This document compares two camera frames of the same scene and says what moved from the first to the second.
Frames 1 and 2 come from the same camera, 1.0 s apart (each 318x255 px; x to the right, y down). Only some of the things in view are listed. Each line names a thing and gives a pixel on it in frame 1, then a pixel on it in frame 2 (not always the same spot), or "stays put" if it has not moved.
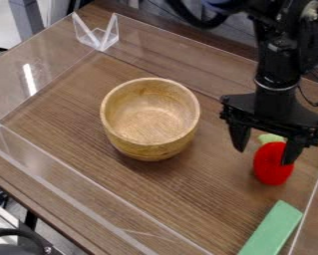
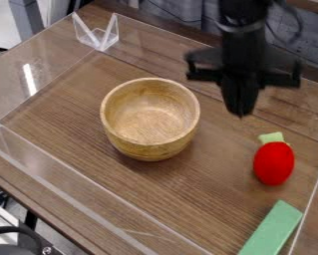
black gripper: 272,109 to 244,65
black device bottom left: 26,246 stays put
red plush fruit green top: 270,168 stays put
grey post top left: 27,17 stays put
